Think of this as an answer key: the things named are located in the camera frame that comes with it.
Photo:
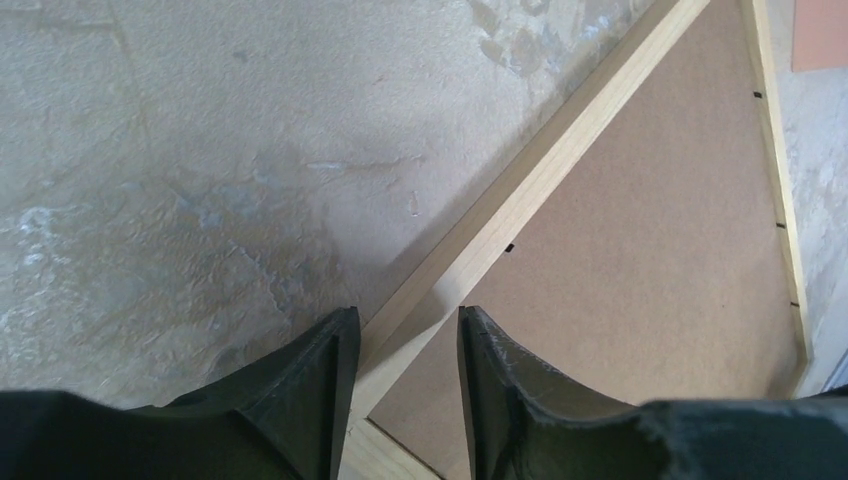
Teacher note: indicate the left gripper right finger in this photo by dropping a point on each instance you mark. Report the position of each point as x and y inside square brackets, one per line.
[524, 419]

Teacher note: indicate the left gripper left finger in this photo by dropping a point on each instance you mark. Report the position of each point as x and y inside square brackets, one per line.
[283, 416]

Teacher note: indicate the wooden picture frame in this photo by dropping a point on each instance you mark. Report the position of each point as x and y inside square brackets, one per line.
[408, 321]

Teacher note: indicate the brown backing board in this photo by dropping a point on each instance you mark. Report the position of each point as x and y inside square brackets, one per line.
[654, 270]

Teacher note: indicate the orange desk file organizer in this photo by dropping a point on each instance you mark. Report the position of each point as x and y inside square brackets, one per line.
[819, 35]

